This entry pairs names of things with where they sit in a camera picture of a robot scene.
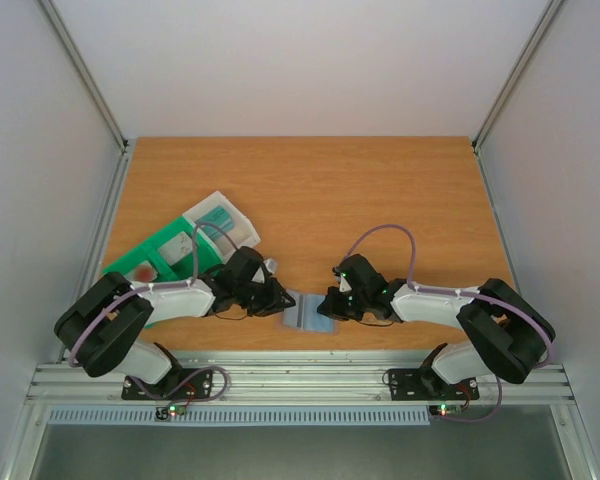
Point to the grey card in tray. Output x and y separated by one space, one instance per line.
176 249

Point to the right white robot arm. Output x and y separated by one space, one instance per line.
506 336

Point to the teal card stack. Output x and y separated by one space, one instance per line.
219 217

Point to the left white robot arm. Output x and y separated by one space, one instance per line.
101 329

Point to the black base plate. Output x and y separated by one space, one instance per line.
180 385
413 384

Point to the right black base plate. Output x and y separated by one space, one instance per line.
413 384

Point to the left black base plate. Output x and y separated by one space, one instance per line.
180 385

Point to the grey slotted cable duct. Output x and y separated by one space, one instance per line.
241 416

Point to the clear plastic bin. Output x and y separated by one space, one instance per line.
243 234

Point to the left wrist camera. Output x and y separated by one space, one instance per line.
267 269

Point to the red patterned card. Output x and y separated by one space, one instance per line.
144 274

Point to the green plastic tray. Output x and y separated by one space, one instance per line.
178 290

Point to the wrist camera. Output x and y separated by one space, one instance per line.
343 283
267 269

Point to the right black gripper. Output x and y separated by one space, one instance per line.
340 303

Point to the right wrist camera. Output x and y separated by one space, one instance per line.
343 283

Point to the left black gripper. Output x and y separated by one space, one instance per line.
275 302

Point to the blue card holder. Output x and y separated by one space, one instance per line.
304 316

